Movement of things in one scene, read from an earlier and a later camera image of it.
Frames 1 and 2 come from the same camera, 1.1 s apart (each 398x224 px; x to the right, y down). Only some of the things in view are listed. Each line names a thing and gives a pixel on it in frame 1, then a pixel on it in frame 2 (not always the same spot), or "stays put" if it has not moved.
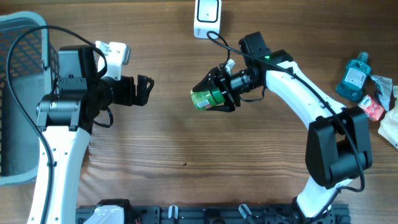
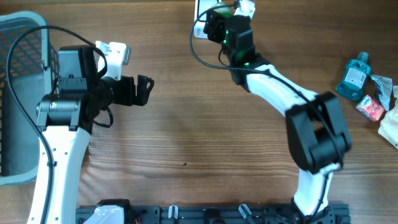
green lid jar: [204, 100] -> [227, 12]
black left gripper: [127, 97] stays put
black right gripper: [215, 75] -> [214, 27]
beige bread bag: [388, 126] stays put
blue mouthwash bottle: [351, 85] stays put
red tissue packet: [374, 111] stays put
